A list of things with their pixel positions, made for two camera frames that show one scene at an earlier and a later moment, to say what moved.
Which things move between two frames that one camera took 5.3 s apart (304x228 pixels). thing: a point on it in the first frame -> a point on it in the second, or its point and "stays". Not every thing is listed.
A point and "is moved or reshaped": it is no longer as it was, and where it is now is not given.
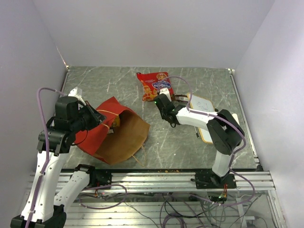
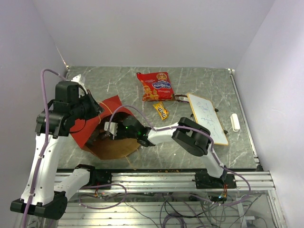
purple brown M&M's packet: (181, 98) stays
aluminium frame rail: (151, 182) stays
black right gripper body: (163, 115) -> (122, 133)
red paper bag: (118, 138) is moved or reshaped
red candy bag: (152, 82) stays
